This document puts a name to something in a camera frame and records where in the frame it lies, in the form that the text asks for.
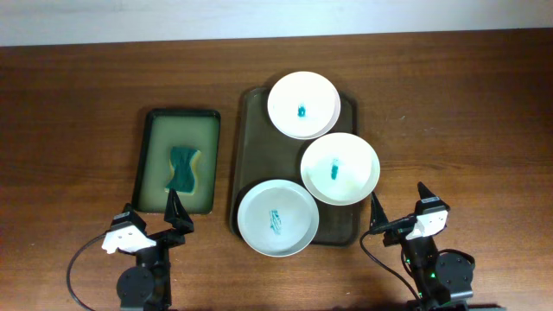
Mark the pale grey plate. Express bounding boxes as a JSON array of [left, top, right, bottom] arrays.
[[237, 179, 320, 257]]

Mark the pinkish white plate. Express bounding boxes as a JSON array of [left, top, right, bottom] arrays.
[[267, 71, 341, 140]]

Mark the green and yellow sponge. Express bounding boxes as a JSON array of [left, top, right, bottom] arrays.
[[165, 146, 201, 195]]

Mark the small black water tray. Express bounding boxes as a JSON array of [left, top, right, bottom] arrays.
[[131, 108, 221, 214]]

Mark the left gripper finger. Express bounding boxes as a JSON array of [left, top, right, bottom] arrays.
[[110, 203, 146, 236], [164, 188, 194, 235]]

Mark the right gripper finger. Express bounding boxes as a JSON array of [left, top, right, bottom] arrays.
[[415, 181, 450, 216], [369, 192, 391, 235]]

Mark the large dark serving tray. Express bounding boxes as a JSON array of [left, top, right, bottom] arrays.
[[229, 87, 361, 247]]

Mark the cream white plate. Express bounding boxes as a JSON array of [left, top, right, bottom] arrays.
[[300, 132, 381, 206]]

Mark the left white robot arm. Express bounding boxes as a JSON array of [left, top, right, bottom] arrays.
[[102, 189, 194, 310]]

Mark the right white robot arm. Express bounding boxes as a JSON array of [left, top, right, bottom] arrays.
[[361, 182, 502, 311]]

